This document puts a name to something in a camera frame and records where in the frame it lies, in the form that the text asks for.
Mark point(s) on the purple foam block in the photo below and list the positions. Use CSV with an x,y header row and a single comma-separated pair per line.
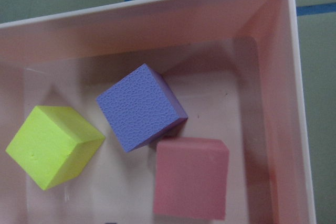
x,y
140,108

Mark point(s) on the red foam block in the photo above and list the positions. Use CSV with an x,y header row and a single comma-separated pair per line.
x,y
191,178

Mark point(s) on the yellow-green foam block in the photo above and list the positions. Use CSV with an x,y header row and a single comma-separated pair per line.
x,y
54,144

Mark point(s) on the pink plastic bin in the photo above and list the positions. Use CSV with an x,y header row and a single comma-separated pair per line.
x,y
234,65

